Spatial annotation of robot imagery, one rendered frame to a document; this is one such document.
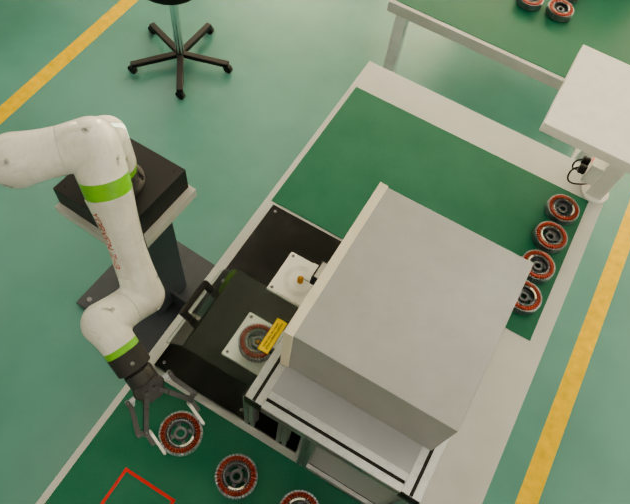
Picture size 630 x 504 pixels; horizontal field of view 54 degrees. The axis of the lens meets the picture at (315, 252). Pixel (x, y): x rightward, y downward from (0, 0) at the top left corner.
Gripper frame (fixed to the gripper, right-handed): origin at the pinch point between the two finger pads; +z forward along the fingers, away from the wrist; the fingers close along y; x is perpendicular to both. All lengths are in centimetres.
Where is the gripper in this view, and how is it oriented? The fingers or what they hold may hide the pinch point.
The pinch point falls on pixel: (180, 432)
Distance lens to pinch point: 170.0
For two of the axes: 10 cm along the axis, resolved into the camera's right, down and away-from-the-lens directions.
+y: -7.6, 5.4, -3.5
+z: 5.1, 8.4, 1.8
